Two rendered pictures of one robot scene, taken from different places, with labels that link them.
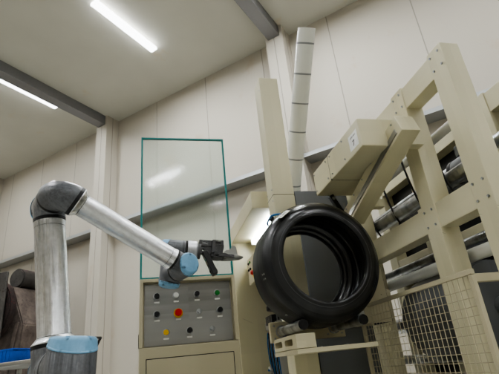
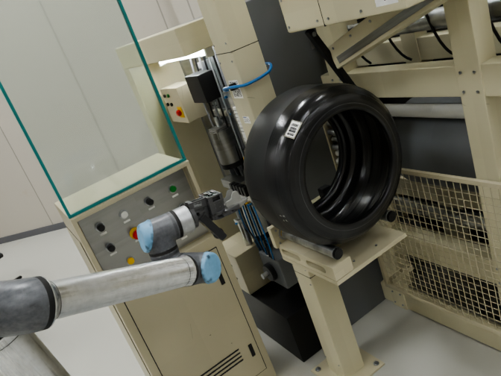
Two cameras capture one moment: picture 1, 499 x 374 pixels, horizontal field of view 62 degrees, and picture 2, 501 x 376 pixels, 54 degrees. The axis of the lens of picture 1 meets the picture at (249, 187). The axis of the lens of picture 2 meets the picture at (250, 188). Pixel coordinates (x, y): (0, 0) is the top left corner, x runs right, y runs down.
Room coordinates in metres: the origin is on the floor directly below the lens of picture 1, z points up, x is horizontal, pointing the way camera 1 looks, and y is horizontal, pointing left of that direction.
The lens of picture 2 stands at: (0.35, 0.33, 1.82)
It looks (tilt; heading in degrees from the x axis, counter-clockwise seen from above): 20 degrees down; 349
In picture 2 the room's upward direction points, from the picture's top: 20 degrees counter-clockwise
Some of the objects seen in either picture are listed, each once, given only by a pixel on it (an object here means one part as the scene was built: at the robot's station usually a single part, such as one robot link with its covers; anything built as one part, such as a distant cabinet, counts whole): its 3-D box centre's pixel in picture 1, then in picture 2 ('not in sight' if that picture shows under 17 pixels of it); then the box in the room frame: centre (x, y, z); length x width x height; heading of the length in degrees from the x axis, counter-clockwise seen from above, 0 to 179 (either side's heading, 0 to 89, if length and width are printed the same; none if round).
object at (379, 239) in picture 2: (323, 349); (341, 245); (2.05, -0.26, 0.80); 0.37 x 0.36 x 0.02; 104
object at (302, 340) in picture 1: (293, 343); (313, 255); (2.02, -0.13, 0.84); 0.36 x 0.09 x 0.06; 14
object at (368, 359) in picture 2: not in sight; (347, 366); (2.29, -0.18, 0.01); 0.27 x 0.27 x 0.02; 14
